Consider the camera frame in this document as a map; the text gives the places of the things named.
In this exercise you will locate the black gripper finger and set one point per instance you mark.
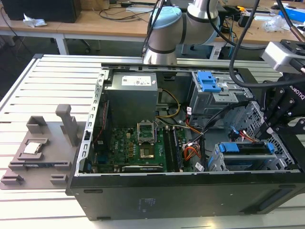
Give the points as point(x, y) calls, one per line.
point(272, 107)
point(293, 127)

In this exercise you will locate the hard disk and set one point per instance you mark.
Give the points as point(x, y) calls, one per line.
point(243, 148)

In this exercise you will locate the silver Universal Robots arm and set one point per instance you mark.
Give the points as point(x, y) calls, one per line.
point(166, 31)

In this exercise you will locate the metal disk bay cage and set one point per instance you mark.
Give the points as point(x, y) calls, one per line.
point(252, 159)

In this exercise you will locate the black RAM slot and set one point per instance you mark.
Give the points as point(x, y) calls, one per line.
point(168, 148)
point(177, 150)

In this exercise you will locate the metal optical drive cage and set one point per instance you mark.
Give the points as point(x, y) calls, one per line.
point(207, 102)

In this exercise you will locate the blue drive latch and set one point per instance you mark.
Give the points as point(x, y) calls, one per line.
point(207, 82)

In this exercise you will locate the clear plastic bag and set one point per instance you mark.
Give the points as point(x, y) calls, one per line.
point(274, 23)

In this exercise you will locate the blue box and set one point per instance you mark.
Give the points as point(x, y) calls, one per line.
point(296, 13)

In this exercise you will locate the square bronze chipset chip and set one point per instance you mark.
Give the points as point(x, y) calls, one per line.
point(147, 153)

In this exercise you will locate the black PC case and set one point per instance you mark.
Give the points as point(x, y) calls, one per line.
point(166, 198)

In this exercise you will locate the grey power supply unit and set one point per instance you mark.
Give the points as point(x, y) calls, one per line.
point(131, 95)

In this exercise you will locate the black graphics card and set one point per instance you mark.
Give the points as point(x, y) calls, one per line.
point(143, 168)

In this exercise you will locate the green motherboard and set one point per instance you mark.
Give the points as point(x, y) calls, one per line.
point(124, 148)

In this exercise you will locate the wooden desk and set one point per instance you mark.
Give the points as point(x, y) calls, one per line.
point(95, 26)

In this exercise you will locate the grey parts rack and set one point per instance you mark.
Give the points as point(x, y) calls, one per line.
point(54, 148)

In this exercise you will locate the dark RAM stick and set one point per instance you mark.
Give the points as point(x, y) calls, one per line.
point(38, 164)

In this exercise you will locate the silver CPU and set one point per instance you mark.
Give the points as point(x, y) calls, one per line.
point(32, 148)

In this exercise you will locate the black box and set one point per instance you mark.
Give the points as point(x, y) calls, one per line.
point(40, 9)

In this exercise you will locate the white crumpled paper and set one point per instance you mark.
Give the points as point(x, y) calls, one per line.
point(33, 21)

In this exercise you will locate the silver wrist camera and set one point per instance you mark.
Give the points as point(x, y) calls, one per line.
point(276, 56)

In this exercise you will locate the CPU socket with metal frame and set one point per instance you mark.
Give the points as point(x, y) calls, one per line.
point(145, 132)

